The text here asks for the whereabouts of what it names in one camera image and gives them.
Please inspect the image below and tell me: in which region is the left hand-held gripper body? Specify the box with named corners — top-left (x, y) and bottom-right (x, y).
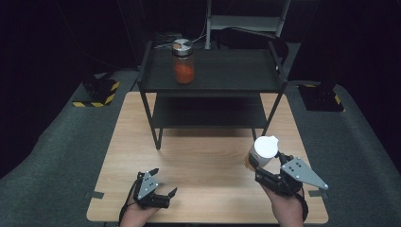
top-left (132, 171), bottom-right (171, 210)

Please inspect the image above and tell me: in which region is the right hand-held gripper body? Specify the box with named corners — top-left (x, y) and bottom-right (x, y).
top-left (254, 156), bottom-right (330, 198)

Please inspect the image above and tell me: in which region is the white cup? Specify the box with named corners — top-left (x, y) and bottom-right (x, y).
top-left (244, 135), bottom-right (280, 173)

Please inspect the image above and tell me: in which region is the black metal rack with shelves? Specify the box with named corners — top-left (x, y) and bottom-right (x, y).
top-left (136, 40), bottom-right (288, 150)

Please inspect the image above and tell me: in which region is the glass spice jar orange powder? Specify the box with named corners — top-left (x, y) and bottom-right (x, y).
top-left (171, 38), bottom-right (196, 85)

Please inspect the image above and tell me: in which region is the person's left hand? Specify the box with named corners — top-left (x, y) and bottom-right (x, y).
top-left (119, 202), bottom-right (161, 227)

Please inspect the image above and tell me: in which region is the person's right hand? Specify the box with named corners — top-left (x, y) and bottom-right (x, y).
top-left (261, 185), bottom-right (305, 227)

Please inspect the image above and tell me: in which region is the grey tape strip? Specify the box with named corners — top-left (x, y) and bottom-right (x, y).
top-left (84, 190), bottom-right (105, 201)
top-left (307, 189), bottom-right (329, 199)

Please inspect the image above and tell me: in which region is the black base with yellow stripes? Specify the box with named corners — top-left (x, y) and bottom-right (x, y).
top-left (72, 73), bottom-right (121, 109)
top-left (297, 82), bottom-right (345, 113)

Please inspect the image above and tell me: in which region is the grey felt cover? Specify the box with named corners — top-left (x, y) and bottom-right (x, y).
top-left (0, 67), bottom-right (401, 227)

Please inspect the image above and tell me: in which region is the grey metal stand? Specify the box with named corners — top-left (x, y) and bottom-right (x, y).
top-left (205, 0), bottom-right (291, 51)

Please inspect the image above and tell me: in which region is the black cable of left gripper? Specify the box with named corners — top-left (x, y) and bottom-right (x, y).
top-left (118, 179), bottom-right (140, 223)

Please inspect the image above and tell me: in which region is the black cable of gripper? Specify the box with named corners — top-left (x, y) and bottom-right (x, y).
top-left (118, 179), bottom-right (140, 223)
top-left (295, 192), bottom-right (309, 222)

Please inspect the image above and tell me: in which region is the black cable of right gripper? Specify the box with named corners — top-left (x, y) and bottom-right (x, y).
top-left (295, 192), bottom-right (309, 222)

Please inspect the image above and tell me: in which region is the white cable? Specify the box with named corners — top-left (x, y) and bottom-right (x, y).
top-left (190, 17), bottom-right (210, 44)

